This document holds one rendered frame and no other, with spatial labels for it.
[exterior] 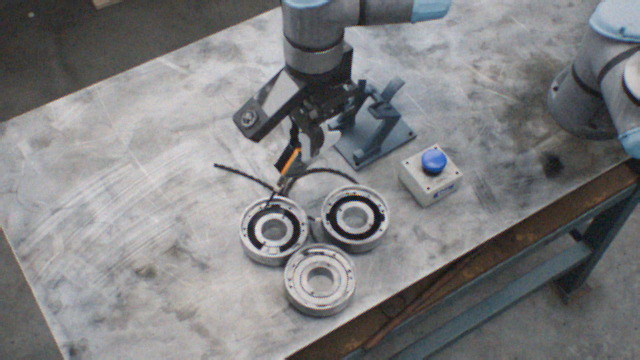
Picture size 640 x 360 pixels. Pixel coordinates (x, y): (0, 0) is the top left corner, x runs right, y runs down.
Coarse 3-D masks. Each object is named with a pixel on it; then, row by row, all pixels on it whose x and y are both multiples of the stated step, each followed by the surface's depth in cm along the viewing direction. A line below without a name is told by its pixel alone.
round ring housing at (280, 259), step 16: (256, 208) 122; (288, 208) 122; (240, 224) 119; (256, 224) 120; (272, 224) 123; (288, 224) 121; (304, 224) 121; (240, 240) 119; (288, 240) 119; (304, 240) 118; (256, 256) 117; (272, 256) 116; (288, 256) 117
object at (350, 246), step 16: (336, 192) 123; (352, 192) 124; (368, 192) 124; (352, 208) 123; (368, 208) 123; (384, 208) 123; (368, 224) 121; (384, 224) 121; (336, 240) 119; (352, 240) 119; (368, 240) 118
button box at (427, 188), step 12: (420, 156) 127; (408, 168) 125; (420, 168) 125; (444, 168) 125; (456, 168) 125; (408, 180) 127; (420, 180) 124; (432, 180) 124; (444, 180) 124; (456, 180) 125; (420, 192) 125; (432, 192) 123; (444, 192) 126
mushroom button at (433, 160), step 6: (432, 150) 124; (438, 150) 124; (426, 156) 123; (432, 156) 123; (438, 156) 123; (444, 156) 123; (426, 162) 123; (432, 162) 122; (438, 162) 122; (444, 162) 123; (426, 168) 123; (432, 168) 122; (438, 168) 122
